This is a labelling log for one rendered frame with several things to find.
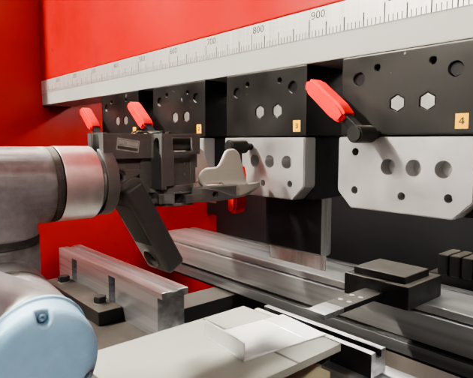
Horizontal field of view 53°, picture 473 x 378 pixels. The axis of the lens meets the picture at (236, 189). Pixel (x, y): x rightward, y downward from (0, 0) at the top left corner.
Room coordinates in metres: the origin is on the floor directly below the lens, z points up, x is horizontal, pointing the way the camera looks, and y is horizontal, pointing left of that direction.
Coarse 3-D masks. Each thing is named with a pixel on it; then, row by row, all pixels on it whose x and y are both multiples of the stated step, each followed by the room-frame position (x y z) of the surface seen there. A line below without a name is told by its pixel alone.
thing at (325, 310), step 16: (352, 272) 0.80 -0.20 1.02; (368, 272) 0.78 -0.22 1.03; (384, 272) 0.76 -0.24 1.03; (400, 272) 0.76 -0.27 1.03; (416, 272) 0.76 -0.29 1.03; (352, 288) 0.79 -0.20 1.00; (368, 288) 0.77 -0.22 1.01; (384, 288) 0.74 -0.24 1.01; (400, 288) 0.72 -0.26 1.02; (416, 288) 0.73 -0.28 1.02; (432, 288) 0.77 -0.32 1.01; (320, 304) 0.69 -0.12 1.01; (336, 304) 0.69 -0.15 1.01; (352, 304) 0.69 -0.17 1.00; (400, 304) 0.72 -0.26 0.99; (416, 304) 0.73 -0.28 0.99
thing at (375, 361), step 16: (304, 320) 0.64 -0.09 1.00; (336, 336) 0.60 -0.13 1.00; (352, 336) 0.59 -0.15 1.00; (336, 352) 0.57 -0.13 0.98; (352, 352) 0.55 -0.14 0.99; (368, 352) 0.54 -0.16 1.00; (384, 352) 0.55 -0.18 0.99; (352, 368) 0.55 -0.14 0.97; (368, 368) 0.54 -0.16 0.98; (384, 368) 0.55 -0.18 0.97
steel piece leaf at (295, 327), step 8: (272, 320) 0.63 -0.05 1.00; (280, 320) 0.63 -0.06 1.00; (288, 320) 0.63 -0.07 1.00; (296, 320) 0.63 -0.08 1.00; (288, 328) 0.60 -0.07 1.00; (296, 328) 0.60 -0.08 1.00; (304, 328) 0.60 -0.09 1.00; (312, 328) 0.60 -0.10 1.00; (304, 336) 0.58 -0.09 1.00; (312, 336) 0.58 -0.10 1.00; (320, 336) 0.58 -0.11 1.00
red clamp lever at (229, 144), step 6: (228, 144) 0.62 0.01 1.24; (234, 144) 0.62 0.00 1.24; (240, 144) 0.62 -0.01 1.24; (246, 144) 0.63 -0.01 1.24; (252, 144) 0.64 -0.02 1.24; (240, 150) 0.62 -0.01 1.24; (246, 150) 0.63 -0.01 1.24; (240, 156) 0.63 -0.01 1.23; (240, 198) 0.62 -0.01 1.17; (228, 204) 0.63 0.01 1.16; (234, 204) 0.62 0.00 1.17; (240, 204) 0.62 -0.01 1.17; (234, 210) 0.62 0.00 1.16; (240, 210) 0.63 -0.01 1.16
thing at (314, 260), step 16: (272, 208) 0.66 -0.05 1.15; (288, 208) 0.64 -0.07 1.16; (304, 208) 0.62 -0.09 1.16; (320, 208) 0.60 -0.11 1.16; (272, 224) 0.66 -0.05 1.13; (288, 224) 0.64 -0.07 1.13; (304, 224) 0.62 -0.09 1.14; (320, 224) 0.60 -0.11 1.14; (272, 240) 0.66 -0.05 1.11; (288, 240) 0.64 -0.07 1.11; (304, 240) 0.62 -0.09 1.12; (320, 240) 0.60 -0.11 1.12; (272, 256) 0.68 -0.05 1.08; (288, 256) 0.65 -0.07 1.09; (304, 256) 0.63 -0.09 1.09; (320, 256) 0.61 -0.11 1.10
